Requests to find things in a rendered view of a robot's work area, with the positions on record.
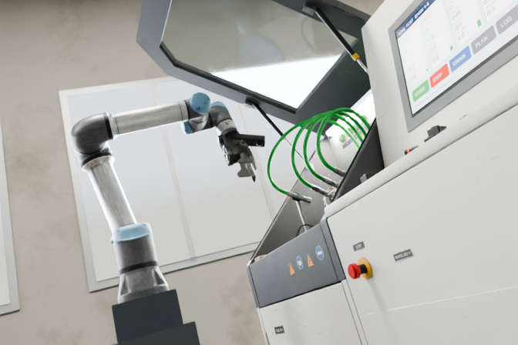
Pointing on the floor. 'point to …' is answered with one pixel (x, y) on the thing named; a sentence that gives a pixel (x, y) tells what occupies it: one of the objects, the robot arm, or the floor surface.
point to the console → (435, 210)
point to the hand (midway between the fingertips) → (255, 172)
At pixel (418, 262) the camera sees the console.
